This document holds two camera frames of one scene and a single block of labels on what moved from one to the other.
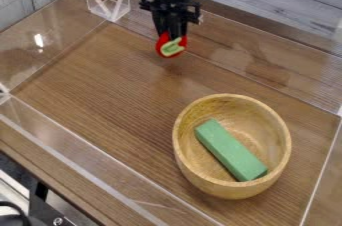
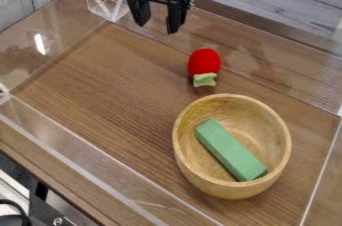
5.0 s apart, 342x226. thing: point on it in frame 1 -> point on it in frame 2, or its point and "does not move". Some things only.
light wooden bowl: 260,128 does not move
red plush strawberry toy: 169,47 -> 204,66
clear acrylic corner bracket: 110,8 does not move
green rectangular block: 236,157 does not move
